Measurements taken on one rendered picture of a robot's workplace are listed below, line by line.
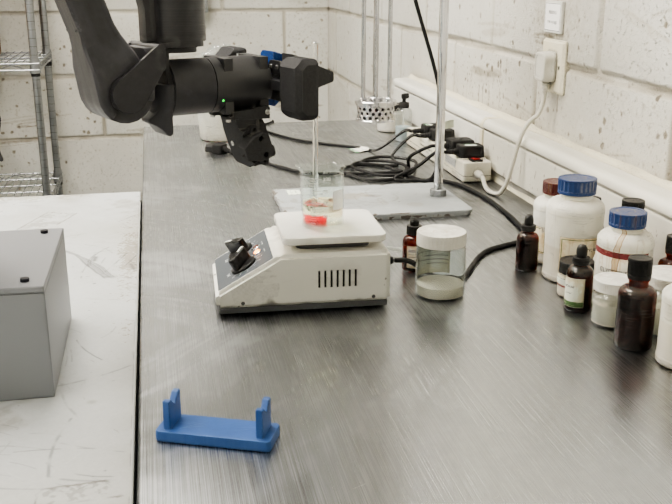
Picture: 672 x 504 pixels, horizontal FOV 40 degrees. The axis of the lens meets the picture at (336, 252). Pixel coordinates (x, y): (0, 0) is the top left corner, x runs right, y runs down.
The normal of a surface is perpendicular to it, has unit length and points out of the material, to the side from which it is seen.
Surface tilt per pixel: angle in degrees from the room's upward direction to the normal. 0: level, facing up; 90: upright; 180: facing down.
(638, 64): 90
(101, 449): 0
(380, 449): 0
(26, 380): 90
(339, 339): 0
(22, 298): 90
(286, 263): 90
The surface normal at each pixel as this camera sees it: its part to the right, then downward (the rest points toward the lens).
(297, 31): 0.19, 0.29
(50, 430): 0.00, -0.96
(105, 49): 0.33, -0.22
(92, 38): 0.54, 0.24
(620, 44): -0.98, 0.06
